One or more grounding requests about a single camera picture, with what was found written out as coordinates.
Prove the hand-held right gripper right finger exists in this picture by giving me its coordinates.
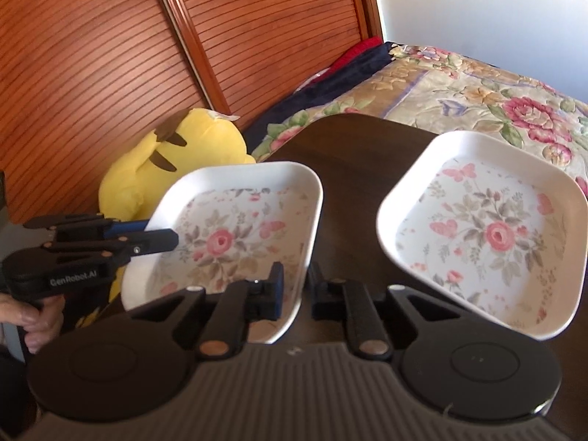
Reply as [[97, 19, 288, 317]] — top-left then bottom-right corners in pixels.
[[306, 262, 464, 362]]

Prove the floral bedspread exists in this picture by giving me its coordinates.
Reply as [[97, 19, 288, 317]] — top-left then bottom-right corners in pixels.
[[250, 43, 588, 199]]

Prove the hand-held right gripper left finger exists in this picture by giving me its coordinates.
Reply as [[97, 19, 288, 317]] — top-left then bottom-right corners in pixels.
[[130, 262, 286, 362]]

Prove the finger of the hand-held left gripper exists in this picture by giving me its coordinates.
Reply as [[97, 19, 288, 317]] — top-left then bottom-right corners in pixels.
[[23, 214, 148, 240], [40, 228, 180, 265]]

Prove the wooden headboard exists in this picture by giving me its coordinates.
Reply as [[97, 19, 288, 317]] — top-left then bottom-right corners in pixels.
[[0, 0, 208, 227]]

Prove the yellow plush toy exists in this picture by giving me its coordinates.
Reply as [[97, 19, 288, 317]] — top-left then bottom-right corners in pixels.
[[73, 108, 257, 329]]

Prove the white floral square plate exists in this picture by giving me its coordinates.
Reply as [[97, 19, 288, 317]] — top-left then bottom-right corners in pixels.
[[120, 161, 325, 345], [376, 130, 588, 341]]

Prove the person's left hand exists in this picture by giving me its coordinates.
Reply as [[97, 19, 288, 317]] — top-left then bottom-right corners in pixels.
[[0, 295, 65, 355]]

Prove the red cloth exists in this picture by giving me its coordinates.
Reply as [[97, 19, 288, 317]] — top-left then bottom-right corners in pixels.
[[330, 37, 385, 75]]

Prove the wooden louvered wardrobe door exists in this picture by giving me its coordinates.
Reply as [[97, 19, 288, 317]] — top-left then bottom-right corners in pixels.
[[151, 0, 385, 130]]

